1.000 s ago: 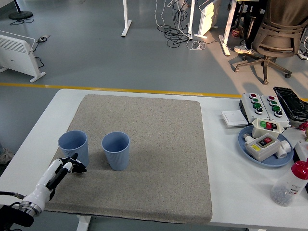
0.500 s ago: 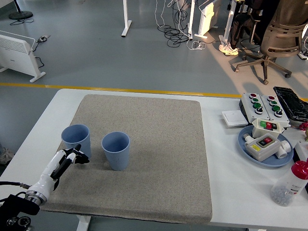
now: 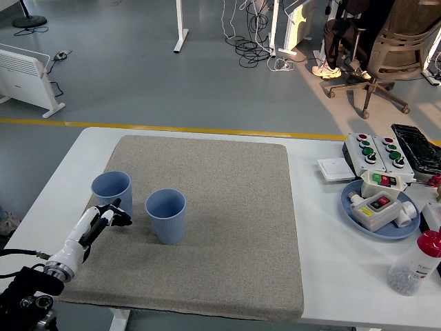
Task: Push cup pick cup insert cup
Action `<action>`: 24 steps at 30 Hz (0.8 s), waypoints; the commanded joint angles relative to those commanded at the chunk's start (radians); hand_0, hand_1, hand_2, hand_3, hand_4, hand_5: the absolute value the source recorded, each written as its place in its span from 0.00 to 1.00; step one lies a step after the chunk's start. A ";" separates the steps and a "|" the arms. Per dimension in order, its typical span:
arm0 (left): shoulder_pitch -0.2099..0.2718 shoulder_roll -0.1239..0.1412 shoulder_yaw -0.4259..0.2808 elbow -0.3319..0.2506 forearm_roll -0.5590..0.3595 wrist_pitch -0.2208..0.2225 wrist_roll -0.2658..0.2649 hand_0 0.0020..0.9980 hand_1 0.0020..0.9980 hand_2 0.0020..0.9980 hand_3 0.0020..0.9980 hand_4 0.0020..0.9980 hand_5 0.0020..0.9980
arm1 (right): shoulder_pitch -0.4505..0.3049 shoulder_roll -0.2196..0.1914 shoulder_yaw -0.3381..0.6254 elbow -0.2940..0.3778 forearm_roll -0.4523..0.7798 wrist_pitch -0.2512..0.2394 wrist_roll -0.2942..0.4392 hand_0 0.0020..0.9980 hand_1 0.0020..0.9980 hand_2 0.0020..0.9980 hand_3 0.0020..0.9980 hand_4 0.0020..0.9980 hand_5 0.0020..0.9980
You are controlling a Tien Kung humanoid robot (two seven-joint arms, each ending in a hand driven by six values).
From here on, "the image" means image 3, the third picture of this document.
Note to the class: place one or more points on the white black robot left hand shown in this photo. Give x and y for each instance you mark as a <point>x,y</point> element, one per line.
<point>76,238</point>

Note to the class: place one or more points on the blue ribbed cup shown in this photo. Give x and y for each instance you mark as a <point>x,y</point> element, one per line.
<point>169,227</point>
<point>110,186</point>

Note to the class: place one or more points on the white table leg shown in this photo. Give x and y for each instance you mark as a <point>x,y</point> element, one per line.
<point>119,319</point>

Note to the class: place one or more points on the grey-brown mat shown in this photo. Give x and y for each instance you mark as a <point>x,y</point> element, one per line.
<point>213,213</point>

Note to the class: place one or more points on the white panel heater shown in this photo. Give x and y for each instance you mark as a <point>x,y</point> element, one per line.
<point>298,27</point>
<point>24,79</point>

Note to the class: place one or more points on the grey floor power strip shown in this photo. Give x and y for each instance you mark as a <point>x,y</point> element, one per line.
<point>63,55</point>

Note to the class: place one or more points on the black fan stand base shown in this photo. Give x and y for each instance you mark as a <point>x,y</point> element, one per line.
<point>29,21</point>

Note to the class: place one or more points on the white desk leg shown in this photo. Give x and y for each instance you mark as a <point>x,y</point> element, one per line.
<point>181,34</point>
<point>273,31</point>
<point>432,77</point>
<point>318,55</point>

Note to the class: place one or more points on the blue plate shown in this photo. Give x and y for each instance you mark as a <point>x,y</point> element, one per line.
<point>348,210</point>

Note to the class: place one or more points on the white four-button control box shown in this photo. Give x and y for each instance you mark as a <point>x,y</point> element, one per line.
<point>406,169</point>
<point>358,158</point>

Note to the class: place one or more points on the white pipe fitting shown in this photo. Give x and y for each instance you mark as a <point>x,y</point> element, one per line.
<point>406,213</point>

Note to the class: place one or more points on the clear bottle red cap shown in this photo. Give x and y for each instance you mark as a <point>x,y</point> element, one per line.
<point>410,269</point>

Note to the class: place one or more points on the red small object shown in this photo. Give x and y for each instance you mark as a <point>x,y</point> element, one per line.
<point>435,181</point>

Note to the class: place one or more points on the grey office chair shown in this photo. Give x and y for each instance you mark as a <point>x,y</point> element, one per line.
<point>399,51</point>

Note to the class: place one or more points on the white wall switch plate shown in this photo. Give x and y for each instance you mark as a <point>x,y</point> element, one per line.
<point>336,169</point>

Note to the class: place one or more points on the cream green-red switch box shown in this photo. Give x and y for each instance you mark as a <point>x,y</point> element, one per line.
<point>370,188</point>

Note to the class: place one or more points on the grey red-button switch box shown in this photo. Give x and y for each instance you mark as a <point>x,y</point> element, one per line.
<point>379,217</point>

